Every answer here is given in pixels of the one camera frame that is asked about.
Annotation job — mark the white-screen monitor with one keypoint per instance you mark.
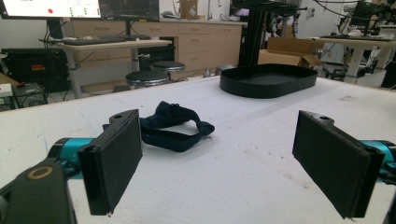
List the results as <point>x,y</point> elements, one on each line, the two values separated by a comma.
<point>51,8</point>

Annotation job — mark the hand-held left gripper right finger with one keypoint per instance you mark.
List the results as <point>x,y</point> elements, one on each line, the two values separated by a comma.
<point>334,161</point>

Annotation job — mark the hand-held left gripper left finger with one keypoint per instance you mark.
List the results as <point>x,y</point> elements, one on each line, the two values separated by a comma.
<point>112,161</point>

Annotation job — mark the small cardboard box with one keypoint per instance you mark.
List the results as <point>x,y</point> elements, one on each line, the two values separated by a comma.
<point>188,8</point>

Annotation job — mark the grey computer box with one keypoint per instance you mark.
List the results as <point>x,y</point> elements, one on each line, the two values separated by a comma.
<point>29,95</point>

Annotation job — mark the white work table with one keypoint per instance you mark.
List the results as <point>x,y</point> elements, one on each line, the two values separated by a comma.
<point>358,46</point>

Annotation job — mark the light wooden desk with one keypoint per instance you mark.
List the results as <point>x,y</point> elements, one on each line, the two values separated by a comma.
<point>106,46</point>

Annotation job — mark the black round stool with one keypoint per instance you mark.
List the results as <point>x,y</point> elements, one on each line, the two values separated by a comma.
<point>147,77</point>
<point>168,66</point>

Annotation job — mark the wooden drawer cabinet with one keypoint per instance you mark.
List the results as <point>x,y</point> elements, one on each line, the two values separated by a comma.
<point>199,43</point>

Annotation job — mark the black equipment case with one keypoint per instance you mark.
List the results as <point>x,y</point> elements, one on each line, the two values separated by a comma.
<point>34,67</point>

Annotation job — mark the black oval tray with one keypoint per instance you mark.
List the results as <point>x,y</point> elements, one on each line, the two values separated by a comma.
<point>268,80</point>

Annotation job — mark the black keyboard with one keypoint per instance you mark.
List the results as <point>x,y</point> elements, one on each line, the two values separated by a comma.
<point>93,40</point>

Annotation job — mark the dark blue cloth headband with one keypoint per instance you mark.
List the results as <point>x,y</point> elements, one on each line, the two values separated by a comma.
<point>174,130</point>

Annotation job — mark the dark-screen monitor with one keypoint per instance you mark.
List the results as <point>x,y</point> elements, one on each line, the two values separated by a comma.
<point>130,9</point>

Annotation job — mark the open cardboard box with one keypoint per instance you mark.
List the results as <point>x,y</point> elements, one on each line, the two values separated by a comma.
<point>289,51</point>

